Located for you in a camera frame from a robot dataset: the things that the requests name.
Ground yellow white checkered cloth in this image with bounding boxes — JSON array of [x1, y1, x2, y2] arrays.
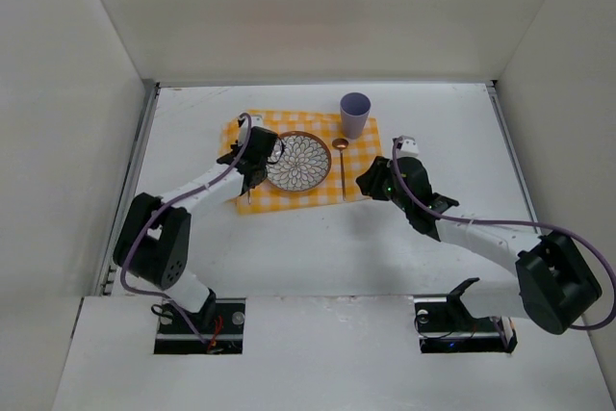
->
[[236, 109, 382, 215]]

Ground copper spoon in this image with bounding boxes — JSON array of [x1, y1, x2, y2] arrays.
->
[[332, 138, 349, 201]]

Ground patterned ceramic bowl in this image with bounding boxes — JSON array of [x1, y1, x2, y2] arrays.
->
[[267, 131, 331, 193]]

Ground lilac plastic cup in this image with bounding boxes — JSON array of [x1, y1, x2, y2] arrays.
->
[[340, 92, 372, 140]]

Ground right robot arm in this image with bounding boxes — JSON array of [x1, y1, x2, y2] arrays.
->
[[356, 156, 603, 334]]

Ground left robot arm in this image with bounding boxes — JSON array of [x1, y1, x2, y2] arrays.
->
[[113, 114, 279, 332]]

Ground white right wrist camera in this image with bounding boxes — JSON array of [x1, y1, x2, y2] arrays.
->
[[393, 136, 420, 158]]

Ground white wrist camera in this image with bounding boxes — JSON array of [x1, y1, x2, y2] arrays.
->
[[250, 115, 265, 127], [393, 136, 420, 158]]

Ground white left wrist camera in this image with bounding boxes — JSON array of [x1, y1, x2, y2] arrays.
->
[[250, 115, 265, 127]]

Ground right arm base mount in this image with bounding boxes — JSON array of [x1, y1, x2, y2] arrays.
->
[[413, 295, 518, 354]]

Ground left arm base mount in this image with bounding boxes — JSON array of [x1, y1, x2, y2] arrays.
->
[[150, 298, 246, 355]]

